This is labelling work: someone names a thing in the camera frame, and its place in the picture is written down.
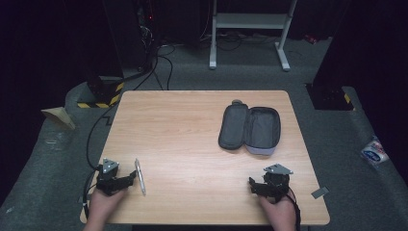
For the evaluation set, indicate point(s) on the dark equipment rack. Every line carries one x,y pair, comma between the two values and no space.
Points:
142,32

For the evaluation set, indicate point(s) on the black stand base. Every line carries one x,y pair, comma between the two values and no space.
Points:
330,97

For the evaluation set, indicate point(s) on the black and yellow striped base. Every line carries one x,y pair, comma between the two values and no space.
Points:
102,93

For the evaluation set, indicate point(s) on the silver pen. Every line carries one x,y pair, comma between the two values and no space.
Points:
140,176

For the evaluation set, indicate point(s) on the white and blue packet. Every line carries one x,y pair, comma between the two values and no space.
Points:
374,152

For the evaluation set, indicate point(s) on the person's right hand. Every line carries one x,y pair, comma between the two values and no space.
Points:
278,211

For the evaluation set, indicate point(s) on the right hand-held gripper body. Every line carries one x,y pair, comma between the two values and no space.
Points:
275,184

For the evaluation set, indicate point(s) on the grey pencil case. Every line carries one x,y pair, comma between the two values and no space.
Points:
249,127

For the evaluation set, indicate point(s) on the grey tape piece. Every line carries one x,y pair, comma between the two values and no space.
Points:
319,192

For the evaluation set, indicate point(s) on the beige cardboard piece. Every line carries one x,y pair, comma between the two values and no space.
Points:
59,116

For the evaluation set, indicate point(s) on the person's left hand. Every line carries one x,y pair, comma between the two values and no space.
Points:
102,205

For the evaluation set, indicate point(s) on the white metal stand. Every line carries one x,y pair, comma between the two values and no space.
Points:
252,29

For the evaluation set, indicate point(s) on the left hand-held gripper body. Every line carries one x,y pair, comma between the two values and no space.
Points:
108,175

